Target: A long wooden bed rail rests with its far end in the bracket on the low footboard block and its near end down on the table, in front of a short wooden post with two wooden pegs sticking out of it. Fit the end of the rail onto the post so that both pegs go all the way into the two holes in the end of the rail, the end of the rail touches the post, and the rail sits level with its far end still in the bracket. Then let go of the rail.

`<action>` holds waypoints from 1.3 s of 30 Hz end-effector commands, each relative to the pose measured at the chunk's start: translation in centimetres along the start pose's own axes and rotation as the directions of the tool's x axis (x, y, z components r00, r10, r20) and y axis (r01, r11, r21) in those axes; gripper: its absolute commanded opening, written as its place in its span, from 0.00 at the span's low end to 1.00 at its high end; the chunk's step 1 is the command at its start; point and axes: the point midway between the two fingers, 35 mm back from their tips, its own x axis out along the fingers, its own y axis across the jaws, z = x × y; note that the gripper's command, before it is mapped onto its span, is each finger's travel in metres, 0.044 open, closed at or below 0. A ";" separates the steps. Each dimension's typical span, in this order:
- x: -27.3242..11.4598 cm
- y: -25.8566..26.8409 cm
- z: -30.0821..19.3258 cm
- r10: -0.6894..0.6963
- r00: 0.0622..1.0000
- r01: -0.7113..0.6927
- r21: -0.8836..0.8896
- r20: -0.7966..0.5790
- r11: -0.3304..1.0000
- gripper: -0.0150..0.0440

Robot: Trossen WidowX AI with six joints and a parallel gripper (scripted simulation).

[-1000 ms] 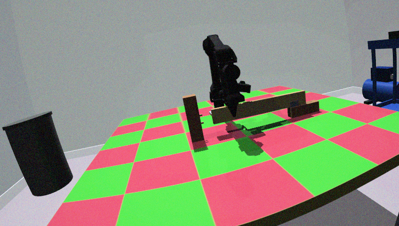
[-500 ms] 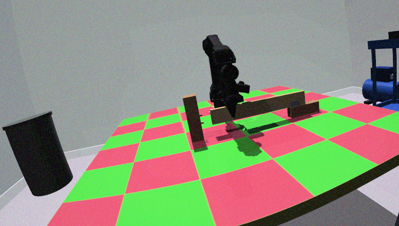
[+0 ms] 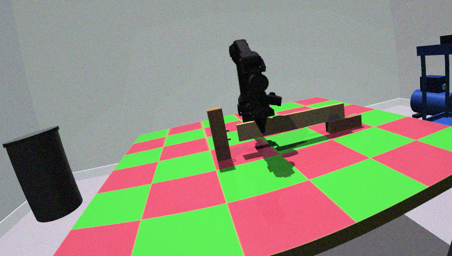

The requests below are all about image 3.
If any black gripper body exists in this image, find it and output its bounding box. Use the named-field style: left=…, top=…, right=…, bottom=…
left=246, top=90, right=275, bottom=119

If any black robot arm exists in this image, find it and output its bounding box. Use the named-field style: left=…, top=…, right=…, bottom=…
left=229, top=39, right=282, bottom=123

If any long wooden rail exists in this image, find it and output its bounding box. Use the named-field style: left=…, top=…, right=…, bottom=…
left=236, top=102, right=345, bottom=142

